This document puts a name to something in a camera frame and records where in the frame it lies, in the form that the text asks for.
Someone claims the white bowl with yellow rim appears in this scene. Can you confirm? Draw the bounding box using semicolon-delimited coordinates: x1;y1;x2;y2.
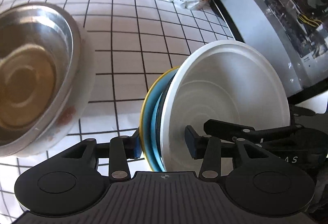
138;67;179;172

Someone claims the blue ceramic bowl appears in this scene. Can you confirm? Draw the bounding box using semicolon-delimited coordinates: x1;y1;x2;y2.
151;77;174;170

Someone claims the tall white ceramic bowl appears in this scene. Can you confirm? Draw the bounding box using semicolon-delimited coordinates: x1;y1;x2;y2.
160;40;290;172

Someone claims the white bowl with pink flowers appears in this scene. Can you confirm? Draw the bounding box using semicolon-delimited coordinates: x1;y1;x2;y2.
12;24;95;157

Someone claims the stainless steel bowl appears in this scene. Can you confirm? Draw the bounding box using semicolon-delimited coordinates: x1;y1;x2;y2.
1;2;81;156

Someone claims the white checkered tablecloth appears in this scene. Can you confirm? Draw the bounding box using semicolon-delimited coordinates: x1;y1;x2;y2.
1;0;232;223

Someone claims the white glass pc case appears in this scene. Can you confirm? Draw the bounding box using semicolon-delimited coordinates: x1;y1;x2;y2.
211;0;327;114

